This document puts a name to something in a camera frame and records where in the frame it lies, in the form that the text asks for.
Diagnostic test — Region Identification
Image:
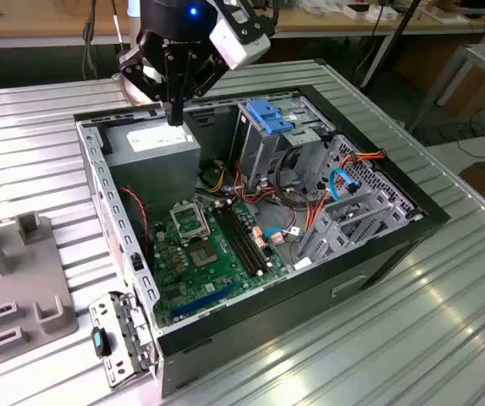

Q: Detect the large brown cardboard box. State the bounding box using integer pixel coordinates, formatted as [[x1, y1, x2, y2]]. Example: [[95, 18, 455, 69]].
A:
[[394, 37, 485, 118]]

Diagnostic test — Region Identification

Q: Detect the silver card retention bracket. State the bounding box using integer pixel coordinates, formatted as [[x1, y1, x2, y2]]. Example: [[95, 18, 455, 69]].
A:
[[88, 290, 158, 389]]

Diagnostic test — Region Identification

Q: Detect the orange red wire bundle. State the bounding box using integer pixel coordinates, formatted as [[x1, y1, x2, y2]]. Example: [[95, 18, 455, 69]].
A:
[[304, 195, 328, 236]]

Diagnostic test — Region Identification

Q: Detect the black cable loop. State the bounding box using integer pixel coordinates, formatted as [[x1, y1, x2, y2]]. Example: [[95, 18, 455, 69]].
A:
[[273, 145, 313, 209]]

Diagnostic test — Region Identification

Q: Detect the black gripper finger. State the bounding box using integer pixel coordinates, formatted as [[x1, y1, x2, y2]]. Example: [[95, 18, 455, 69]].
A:
[[117, 46, 177, 127], [175, 52, 229, 127]]

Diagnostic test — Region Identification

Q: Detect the red yellow wire bundle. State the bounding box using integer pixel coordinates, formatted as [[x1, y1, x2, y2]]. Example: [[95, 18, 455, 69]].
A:
[[220, 159, 279, 206]]

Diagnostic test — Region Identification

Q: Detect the CPU socket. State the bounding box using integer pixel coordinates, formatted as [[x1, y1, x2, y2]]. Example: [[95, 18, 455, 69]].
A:
[[186, 239, 220, 270]]

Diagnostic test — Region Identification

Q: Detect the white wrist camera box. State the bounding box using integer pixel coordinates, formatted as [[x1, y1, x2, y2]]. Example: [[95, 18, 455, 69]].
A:
[[208, 0, 272, 71]]

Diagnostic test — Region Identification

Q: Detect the long wooden desk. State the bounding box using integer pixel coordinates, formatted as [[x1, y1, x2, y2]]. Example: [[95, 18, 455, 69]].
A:
[[0, 0, 485, 90]]

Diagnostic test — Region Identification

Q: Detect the grey metal drive cage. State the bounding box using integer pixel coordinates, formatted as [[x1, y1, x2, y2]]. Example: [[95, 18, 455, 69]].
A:
[[231, 95, 336, 187]]

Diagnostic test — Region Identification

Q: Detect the flat cardboard piece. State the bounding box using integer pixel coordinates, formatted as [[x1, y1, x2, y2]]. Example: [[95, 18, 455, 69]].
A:
[[422, 6, 470, 25]]

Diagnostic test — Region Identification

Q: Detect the grey parts rack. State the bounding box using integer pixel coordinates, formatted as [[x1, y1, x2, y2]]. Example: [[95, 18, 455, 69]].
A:
[[0, 195, 79, 376]]

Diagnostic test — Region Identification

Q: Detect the blue data wire black plug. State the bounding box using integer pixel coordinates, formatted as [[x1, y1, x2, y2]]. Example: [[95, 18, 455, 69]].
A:
[[328, 167, 361, 200]]

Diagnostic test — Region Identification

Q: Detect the orange power wire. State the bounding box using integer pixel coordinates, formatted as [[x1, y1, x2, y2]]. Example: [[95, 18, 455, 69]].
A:
[[339, 147, 387, 170]]

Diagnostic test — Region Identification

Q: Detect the red black twisted wire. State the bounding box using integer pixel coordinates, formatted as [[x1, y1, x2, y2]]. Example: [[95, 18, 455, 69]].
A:
[[118, 185, 150, 259]]

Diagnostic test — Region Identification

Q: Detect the metal socket cover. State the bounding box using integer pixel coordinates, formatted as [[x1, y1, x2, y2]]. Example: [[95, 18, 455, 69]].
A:
[[169, 201, 209, 244]]

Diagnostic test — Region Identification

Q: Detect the blue black bracket latch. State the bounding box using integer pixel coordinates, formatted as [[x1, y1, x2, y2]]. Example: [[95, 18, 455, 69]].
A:
[[91, 326, 113, 359]]

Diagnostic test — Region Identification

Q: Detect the black tripod pole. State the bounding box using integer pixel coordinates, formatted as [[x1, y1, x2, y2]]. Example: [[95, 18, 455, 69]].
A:
[[360, 0, 422, 88]]

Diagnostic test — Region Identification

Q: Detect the white box black top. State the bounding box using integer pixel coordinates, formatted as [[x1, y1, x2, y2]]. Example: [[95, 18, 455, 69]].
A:
[[343, 3, 371, 20]]

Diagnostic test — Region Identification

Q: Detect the grey power supply unit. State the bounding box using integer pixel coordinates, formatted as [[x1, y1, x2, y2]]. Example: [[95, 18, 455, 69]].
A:
[[102, 116, 202, 217]]

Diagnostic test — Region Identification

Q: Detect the white board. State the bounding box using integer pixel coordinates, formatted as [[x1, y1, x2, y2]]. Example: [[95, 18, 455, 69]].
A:
[[426, 135, 485, 170]]

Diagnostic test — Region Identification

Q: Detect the yellow black wire bundle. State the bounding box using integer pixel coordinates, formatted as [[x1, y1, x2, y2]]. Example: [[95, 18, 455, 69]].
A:
[[197, 164, 231, 195]]

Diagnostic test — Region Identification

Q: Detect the black RAM slot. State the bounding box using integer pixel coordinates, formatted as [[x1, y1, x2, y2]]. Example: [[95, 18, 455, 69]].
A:
[[222, 201, 270, 272], [213, 204, 262, 278], [226, 200, 274, 270], [218, 203, 267, 276]]

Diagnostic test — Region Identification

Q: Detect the green motherboard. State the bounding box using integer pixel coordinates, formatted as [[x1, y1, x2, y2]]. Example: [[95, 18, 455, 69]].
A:
[[147, 198, 289, 329]]

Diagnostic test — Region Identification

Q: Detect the blue expansion slot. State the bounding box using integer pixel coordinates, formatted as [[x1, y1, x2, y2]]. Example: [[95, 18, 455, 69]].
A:
[[169, 282, 239, 321]]

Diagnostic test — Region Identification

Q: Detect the blue data wire grey plug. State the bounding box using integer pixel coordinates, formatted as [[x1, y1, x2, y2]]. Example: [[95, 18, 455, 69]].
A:
[[264, 227, 306, 247]]

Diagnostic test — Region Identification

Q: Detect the blue plastic drive latch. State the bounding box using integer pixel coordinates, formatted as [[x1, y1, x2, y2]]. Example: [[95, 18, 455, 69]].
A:
[[245, 99, 296, 135]]

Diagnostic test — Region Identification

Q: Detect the perforated metal disk bay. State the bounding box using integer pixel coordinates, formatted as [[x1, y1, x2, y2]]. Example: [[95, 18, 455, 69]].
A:
[[296, 134, 423, 272]]

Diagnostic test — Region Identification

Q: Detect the black open PC case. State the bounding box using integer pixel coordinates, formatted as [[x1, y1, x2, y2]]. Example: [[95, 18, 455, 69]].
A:
[[72, 83, 453, 398]]

